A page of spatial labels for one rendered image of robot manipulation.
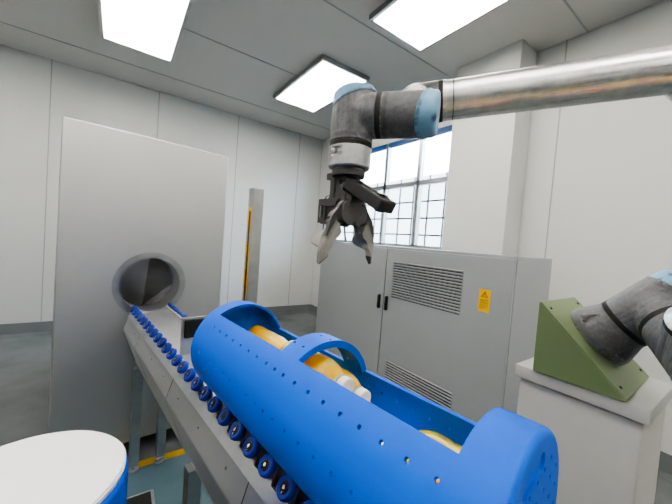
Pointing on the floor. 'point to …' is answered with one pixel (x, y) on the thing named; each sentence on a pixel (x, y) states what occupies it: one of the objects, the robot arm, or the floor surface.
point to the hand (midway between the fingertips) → (348, 265)
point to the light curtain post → (253, 244)
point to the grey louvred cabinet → (436, 319)
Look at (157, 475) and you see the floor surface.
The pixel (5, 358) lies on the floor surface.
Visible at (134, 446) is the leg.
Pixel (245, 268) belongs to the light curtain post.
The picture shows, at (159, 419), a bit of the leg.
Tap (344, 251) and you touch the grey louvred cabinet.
